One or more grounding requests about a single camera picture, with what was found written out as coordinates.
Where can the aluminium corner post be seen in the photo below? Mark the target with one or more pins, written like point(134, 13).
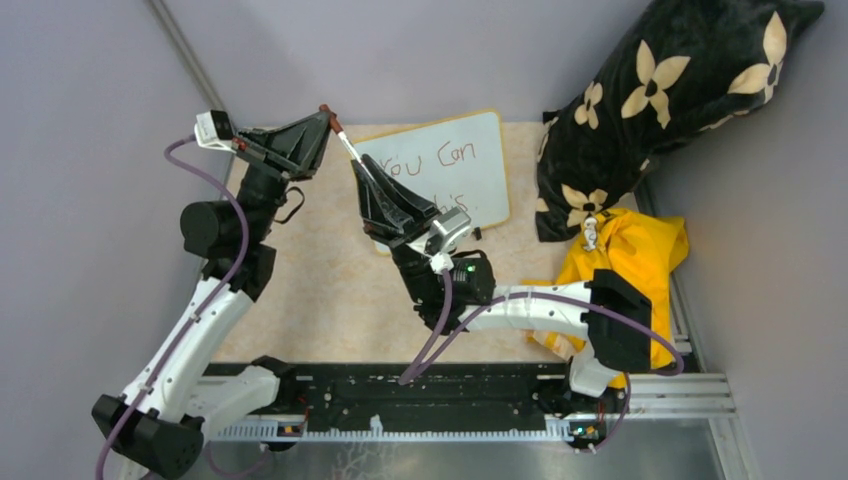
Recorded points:
point(185, 54)

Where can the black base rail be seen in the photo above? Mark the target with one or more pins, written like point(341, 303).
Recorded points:
point(447, 398)

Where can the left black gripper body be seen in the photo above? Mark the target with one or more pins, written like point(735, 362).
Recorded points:
point(254, 152)

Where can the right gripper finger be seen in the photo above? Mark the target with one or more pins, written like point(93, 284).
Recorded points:
point(371, 209)
point(394, 194)

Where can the black floral pillow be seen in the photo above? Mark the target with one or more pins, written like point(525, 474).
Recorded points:
point(682, 69)

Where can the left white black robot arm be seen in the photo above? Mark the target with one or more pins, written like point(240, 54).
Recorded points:
point(161, 422)

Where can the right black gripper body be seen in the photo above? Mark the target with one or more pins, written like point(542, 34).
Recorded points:
point(401, 244)

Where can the yellow cloth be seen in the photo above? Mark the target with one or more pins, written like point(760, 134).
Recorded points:
point(644, 250)

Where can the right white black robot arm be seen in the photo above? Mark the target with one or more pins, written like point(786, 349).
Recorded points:
point(455, 292)

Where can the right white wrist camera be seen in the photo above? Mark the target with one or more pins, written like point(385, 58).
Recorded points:
point(445, 232)

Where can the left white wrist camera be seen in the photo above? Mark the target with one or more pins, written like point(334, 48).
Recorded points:
point(213, 130)

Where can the brown marker cap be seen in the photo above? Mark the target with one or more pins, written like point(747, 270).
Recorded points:
point(334, 123)

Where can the white marker pen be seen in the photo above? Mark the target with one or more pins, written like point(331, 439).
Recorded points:
point(349, 146)

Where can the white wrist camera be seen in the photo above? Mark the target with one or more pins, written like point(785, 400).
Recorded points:
point(213, 130)
point(445, 232)

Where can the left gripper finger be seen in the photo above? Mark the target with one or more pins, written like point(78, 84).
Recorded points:
point(305, 138)
point(300, 162)

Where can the yellow framed whiteboard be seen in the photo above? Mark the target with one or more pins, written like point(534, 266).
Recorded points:
point(454, 162)

